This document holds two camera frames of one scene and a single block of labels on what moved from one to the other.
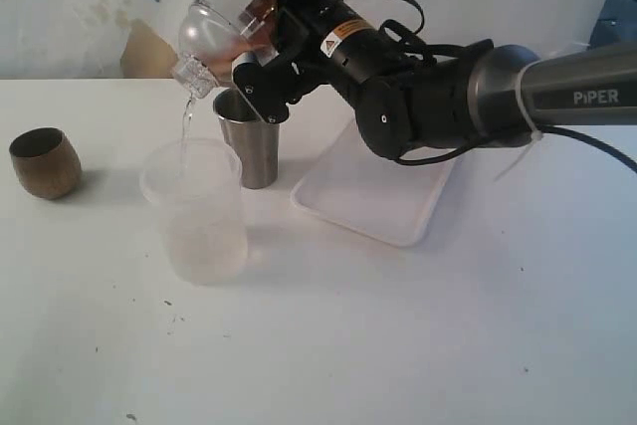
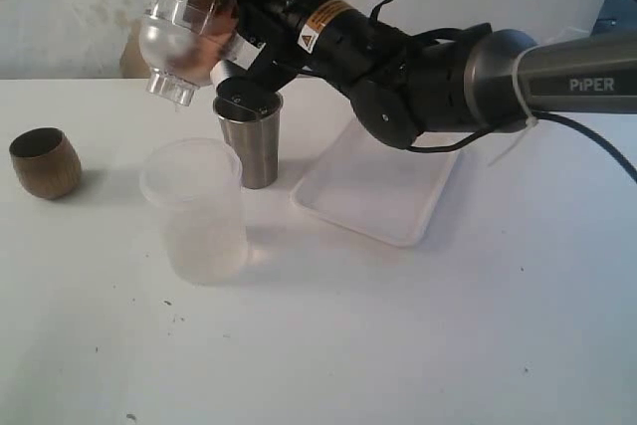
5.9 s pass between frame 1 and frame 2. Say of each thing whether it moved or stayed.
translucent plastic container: stayed
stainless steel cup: stayed
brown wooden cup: stayed
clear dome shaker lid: moved
